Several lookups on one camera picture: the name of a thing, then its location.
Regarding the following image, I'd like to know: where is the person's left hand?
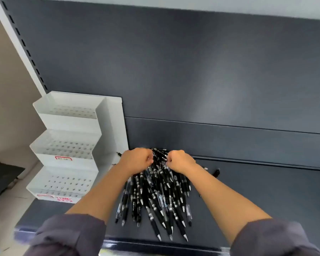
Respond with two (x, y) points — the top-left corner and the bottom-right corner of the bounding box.
(118, 148), (154, 176)

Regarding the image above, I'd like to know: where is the person's right hand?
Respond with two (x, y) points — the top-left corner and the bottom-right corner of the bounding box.
(166, 149), (198, 176)

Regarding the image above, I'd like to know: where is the pile of black pens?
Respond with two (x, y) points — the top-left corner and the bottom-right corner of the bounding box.
(112, 148), (195, 242)

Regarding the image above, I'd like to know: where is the white tiered pen holder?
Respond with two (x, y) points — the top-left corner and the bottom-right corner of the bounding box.
(26, 90), (129, 204)

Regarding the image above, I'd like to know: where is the person's right forearm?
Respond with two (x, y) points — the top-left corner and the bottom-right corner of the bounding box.
(182, 164), (272, 246)

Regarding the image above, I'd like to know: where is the person's left forearm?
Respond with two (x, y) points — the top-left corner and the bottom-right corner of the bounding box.
(65, 164), (135, 224)

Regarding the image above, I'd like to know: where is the dark grey shelf unit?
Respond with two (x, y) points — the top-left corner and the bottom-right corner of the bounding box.
(0, 0), (320, 256)

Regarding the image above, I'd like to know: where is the grey left sleeve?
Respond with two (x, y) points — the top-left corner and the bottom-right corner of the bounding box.
(24, 213), (107, 256)

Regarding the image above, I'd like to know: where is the grey sleeve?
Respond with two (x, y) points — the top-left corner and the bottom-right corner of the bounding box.
(229, 218), (320, 256)
(24, 213), (107, 256)

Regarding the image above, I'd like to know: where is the grey right sleeve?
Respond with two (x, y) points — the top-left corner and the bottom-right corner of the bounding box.
(229, 218), (320, 256)

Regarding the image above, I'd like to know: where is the white slotted shelf upright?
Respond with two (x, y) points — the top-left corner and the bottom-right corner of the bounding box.
(0, 0), (49, 97)

